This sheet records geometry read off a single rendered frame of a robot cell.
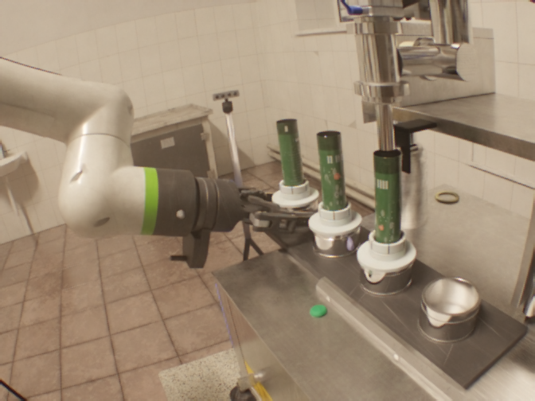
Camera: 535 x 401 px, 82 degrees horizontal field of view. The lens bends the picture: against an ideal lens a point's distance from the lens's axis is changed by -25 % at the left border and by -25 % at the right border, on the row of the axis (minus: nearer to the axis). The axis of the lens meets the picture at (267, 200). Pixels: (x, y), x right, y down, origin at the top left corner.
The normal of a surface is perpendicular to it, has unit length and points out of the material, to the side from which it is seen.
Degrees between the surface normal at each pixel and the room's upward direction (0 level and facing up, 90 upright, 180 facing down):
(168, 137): 90
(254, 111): 90
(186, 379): 0
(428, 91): 90
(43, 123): 117
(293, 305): 0
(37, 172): 90
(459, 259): 0
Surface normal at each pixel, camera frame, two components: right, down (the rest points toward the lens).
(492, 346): -0.13, -0.91
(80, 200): 0.12, 0.04
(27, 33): 0.43, 0.30
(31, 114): 0.44, 0.63
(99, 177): 0.52, -0.46
